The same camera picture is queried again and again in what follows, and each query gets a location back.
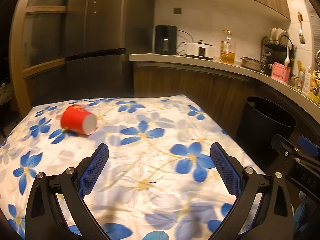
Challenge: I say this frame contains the black dish rack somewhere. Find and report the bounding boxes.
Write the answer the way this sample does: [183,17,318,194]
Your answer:
[260,36,297,76]

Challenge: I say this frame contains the yellow dish soap bottle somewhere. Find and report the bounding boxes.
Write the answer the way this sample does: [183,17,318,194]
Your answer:
[309,70,320,104]

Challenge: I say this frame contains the pink utensil holder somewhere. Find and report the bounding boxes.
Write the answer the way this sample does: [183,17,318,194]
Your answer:
[271,62,291,84]

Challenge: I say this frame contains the dark steel refrigerator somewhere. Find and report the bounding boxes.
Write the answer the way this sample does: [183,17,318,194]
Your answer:
[65,0,155,99]

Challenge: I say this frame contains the hanging metal spatula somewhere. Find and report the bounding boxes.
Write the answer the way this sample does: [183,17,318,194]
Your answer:
[298,12,305,44]

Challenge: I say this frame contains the white rice cooker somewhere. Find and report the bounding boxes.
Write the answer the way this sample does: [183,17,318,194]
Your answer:
[185,40,214,60]

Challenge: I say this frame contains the steel pot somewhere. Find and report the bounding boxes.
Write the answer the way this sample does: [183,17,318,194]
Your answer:
[241,57,263,72]

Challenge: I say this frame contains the wooden lower kitchen cabinets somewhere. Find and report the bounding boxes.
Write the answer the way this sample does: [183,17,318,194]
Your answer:
[132,61,319,139]

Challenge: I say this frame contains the red paper cup white interior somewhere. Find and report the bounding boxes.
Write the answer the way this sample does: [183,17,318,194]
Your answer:
[60,105,97,135]

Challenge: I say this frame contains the black trash bin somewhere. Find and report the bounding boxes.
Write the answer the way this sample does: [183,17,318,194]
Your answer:
[235,96,297,170]

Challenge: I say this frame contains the blue floral tablecloth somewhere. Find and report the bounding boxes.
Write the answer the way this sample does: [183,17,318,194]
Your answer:
[1,95,255,239]

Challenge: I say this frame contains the cooking oil bottle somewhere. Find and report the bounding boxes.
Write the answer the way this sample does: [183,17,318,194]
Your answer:
[220,30,235,64]

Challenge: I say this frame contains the black air fryer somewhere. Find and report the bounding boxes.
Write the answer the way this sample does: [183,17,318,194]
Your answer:
[155,25,177,55]

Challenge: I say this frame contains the wooden glass cabinet door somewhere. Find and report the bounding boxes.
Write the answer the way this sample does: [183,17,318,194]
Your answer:
[9,0,68,116]

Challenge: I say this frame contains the white ladle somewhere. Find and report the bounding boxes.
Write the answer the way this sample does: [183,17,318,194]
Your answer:
[284,47,290,67]

